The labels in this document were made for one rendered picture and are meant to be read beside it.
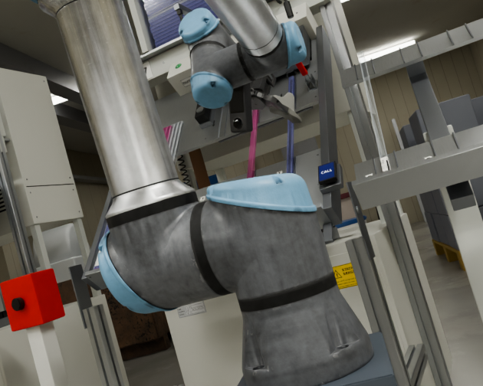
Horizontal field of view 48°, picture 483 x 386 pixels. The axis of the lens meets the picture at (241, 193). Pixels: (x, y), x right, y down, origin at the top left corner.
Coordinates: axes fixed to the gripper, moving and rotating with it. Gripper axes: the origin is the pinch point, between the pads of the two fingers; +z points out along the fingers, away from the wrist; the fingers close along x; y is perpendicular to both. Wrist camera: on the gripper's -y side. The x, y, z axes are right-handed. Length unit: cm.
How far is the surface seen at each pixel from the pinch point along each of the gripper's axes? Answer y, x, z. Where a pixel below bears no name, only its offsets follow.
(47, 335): -58, 78, 24
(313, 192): -14.9, -12.3, 4.7
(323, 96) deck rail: 14.7, -5.8, 10.3
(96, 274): -41, 42, 2
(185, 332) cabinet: -46, 40, 42
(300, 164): -6.5, -5.9, 7.0
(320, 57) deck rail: 31.0, 0.4, 14.3
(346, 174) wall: 373, 335, 761
